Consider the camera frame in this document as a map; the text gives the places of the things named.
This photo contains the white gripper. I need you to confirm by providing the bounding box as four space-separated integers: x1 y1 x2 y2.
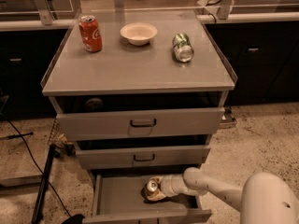
145 175 178 202

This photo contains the orange soda can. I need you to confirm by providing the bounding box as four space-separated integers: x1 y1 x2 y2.
144 179 159 195

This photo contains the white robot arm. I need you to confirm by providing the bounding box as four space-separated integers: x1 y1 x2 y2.
144 167 299 224

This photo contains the bottom grey drawer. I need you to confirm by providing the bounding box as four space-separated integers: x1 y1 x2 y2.
83 169 212 224

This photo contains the grey drawer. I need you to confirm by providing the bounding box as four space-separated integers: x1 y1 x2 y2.
76 135 210 170
83 169 212 224
50 93 224 141

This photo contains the middle grey drawer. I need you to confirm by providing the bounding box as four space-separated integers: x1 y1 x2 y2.
76 135 210 170

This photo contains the top grey drawer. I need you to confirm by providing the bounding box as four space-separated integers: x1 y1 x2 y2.
50 93 224 141

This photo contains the grey drawer cabinet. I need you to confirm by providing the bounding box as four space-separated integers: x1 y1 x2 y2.
40 9 239 224

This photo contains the round object in top drawer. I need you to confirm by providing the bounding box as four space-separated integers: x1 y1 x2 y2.
83 98 104 112

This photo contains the green soda can lying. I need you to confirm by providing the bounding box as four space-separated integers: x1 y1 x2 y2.
172 33 194 63

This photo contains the red cola can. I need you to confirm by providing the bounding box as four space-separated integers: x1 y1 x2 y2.
78 15 102 52

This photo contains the black metal bar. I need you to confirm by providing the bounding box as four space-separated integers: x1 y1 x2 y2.
31 145 55 224

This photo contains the white bowl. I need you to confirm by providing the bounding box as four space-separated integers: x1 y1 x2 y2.
121 22 158 46

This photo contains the black floor cable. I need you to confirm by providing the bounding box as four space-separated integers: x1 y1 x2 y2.
0 111 75 221

